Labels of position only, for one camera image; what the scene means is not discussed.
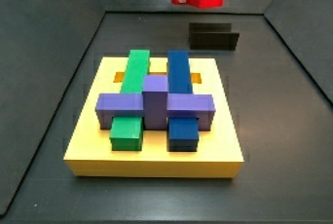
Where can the green bar block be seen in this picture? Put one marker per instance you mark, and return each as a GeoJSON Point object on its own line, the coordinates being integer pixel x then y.
{"type": "Point", "coordinates": [128, 123]}

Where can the black angle bracket stand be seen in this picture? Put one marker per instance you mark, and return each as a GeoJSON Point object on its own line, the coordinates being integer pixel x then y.
{"type": "Point", "coordinates": [212, 36]}

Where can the purple cross block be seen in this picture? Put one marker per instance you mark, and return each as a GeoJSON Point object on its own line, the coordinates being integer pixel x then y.
{"type": "Point", "coordinates": [154, 95]}

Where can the dark blue bar block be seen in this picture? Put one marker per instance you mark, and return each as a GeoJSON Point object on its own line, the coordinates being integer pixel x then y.
{"type": "Point", "coordinates": [183, 123]}

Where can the yellow base board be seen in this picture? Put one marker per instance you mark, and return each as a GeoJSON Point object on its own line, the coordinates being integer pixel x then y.
{"type": "Point", "coordinates": [92, 157]}

